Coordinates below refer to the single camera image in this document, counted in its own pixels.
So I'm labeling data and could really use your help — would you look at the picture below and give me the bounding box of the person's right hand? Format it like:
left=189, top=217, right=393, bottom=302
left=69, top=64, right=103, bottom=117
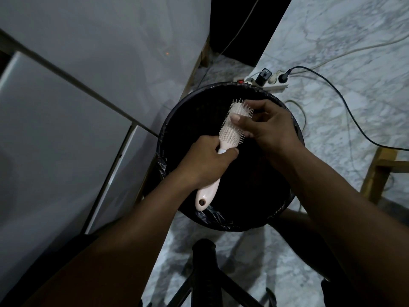
left=230, top=99, right=303, bottom=164

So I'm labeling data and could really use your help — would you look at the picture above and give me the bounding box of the person's left hand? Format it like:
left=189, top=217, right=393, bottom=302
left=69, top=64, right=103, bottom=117
left=175, top=135, right=240, bottom=190

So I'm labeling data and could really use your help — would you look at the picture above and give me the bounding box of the pale pink hairbrush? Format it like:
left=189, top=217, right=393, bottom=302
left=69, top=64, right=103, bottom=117
left=195, top=98, right=255, bottom=211

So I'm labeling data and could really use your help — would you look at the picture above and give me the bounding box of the person's right forearm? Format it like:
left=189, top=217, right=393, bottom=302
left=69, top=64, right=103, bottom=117
left=271, top=143, right=409, bottom=307

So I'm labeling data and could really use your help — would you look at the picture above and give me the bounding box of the person's left forearm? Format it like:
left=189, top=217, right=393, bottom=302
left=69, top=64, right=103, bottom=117
left=22, top=171, right=208, bottom=307

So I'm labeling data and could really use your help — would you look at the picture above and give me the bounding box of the black round waste bin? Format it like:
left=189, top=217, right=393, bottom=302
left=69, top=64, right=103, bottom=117
left=157, top=81, right=305, bottom=232

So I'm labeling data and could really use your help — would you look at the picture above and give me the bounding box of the white power strip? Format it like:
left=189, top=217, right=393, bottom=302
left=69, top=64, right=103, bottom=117
left=233, top=70, right=290, bottom=92

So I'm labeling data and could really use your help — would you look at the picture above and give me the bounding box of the black power adapter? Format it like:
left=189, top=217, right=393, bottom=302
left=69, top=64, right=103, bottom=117
left=255, top=68, right=272, bottom=87

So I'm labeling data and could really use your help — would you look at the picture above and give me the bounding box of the black plastic bin liner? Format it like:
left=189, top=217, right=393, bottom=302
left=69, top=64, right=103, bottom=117
left=157, top=81, right=305, bottom=232

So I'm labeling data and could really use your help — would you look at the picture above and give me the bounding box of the person's leg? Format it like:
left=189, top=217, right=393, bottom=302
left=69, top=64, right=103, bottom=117
left=268, top=208, right=355, bottom=307

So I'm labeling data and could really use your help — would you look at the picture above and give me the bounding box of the black tripod stand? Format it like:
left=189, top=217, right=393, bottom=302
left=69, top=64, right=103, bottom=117
left=166, top=239, right=277, bottom=307

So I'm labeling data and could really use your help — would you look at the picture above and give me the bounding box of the wooden chair leg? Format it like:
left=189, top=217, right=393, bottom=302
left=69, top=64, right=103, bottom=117
left=360, top=147, right=409, bottom=205

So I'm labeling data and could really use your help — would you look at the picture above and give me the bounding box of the white cabinet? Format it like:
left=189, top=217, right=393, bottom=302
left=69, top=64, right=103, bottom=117
left=0, top=0, right=212, bottom=299

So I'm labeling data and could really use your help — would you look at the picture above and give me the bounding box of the thin white cable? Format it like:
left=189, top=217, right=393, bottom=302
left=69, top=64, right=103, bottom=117
left=193, top=0, right=262, bottom=90

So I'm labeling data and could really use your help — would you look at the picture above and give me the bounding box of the black cable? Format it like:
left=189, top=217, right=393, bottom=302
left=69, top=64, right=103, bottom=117
left=287, top=66, right=409, bottom=152

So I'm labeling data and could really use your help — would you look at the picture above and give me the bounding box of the thick white cable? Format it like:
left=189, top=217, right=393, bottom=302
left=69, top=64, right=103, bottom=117
left=289, top=34, right=409, bottom=76

